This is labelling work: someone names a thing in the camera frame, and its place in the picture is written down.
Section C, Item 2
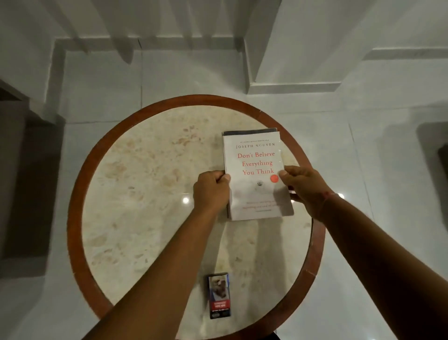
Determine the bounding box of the person's right hand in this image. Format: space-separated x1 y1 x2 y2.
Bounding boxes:
279 166 336 221

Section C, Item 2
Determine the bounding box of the person's left hand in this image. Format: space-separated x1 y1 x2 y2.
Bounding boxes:
193 170 231 214

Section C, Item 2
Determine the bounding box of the white paperback book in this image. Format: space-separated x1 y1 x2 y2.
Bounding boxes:
222 128 295 221

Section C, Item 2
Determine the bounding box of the person's left forearm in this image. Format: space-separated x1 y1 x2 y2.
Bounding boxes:
82 207 229 340

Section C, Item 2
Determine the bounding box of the person's right forearm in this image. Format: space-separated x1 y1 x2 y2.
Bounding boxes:
318 193 448 340

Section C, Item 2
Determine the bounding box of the round table with wooden rim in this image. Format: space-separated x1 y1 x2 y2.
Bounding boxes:
67 94 326 340

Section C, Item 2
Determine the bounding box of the small cigarette pack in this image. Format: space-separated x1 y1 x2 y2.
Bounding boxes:
207 273 232 319

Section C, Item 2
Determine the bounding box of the red thread wrist bracelet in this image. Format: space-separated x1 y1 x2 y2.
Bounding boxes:
320 191 339 211

